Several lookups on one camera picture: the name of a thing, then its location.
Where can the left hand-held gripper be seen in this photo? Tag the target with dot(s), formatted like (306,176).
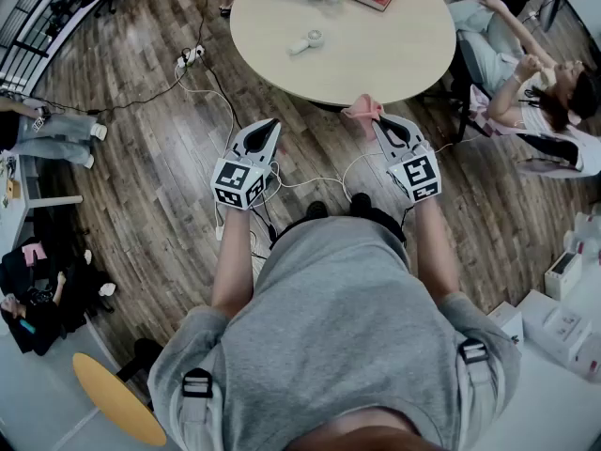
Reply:
(235,181)

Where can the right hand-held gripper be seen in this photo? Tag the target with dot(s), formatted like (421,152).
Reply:
(418,176)

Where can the white handheld fan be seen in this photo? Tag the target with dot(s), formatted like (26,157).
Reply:
(318,37)

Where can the person's right forearm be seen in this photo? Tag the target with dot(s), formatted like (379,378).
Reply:
(434,252)

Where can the person's left forearm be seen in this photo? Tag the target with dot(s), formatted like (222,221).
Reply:
(232,261)

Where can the person's black shoe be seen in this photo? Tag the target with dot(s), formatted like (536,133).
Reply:
(360,204)
(317,209)

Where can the pink checked cloth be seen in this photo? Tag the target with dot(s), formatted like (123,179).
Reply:
(483,111)

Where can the white power strip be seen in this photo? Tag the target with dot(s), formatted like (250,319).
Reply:
(191,56)

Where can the person's grey shirt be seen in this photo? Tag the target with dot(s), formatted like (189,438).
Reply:
(338,327)

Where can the white box dark top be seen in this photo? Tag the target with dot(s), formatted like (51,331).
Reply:
(563,275)

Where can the white printed carton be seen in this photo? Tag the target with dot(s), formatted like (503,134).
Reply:
(509,324)

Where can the white flat carton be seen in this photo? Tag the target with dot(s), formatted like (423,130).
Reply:
(554,327)

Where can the black metal railing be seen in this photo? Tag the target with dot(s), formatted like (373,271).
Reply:
(28,47)

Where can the yellow round table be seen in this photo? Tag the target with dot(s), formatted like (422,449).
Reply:
(117,399)

